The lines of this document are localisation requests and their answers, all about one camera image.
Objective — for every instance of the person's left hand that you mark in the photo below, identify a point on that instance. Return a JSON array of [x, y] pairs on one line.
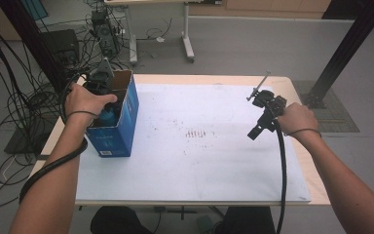
[[84, 102]]

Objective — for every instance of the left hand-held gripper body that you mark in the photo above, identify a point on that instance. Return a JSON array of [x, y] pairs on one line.
[[100, 83]]

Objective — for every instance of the black wrist band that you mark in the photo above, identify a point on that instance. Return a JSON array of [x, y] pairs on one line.
[[305, 130], [81, 112]]

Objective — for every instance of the black equipment box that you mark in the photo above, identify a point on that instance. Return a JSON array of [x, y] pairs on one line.
[[61, 45]]

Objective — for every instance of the person's left leg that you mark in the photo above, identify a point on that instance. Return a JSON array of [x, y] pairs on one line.
[[120, 222]]

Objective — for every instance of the person's leg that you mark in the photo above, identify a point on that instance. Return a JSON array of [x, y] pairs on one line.
[[246, 222], [120, 222]]

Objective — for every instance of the white table mat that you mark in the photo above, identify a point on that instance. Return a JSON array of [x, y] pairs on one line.
[[191, 169]]

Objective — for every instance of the black metal stand post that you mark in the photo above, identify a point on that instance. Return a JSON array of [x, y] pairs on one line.
[[347, 48], [35, 42]]

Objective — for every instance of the black stand base plate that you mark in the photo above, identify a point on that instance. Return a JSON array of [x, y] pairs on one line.
[[22, 139]]

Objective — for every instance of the white desk frame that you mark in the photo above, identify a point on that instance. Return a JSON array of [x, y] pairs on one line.
[[187, 35]]

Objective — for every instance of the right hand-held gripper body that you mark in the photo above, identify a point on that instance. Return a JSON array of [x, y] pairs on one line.
[[271, 102]]

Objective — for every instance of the wooden table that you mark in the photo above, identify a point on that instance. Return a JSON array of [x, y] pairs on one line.
[[207, 79]]

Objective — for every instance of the grey grid floor mat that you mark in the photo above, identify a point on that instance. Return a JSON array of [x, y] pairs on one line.
[[337, 117]]

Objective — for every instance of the person's right leg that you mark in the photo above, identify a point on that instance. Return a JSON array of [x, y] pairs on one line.
[[246, 222]]

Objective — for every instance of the light blue bottle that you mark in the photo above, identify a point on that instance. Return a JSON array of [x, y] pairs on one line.
[[107, 118]]

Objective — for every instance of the blue cardboard box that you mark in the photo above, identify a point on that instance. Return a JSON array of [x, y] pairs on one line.
[[113, 139]]

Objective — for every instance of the person's right hand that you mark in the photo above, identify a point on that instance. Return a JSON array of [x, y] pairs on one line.
[[298, 118]]

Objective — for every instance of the black computer tower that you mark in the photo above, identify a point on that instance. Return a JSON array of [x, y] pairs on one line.
[[105, 34]]

